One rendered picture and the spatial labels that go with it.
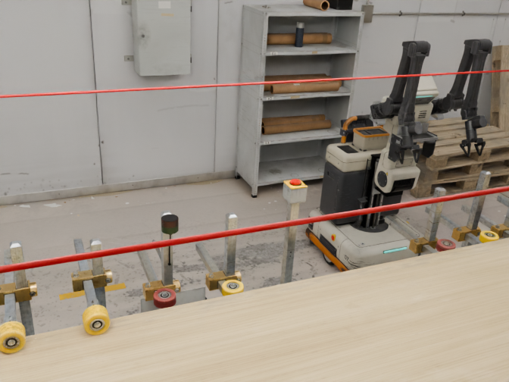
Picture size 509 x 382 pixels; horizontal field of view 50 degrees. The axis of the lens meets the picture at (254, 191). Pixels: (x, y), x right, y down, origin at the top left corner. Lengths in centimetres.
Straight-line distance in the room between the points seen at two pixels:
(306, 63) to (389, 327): 341
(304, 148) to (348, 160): 173
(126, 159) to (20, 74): 106
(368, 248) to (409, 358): 183
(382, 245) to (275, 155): 185
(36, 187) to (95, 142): 60
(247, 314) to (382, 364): 48
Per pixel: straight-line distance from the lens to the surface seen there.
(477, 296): 224
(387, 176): 347
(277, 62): 488
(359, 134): 368
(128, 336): 184
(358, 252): 357
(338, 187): 366
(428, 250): 261
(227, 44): 468
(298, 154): 527
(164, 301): 196
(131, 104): 457
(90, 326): 183
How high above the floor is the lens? 209
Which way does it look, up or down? 26 degrees down
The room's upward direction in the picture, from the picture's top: 4 degrees clockwise
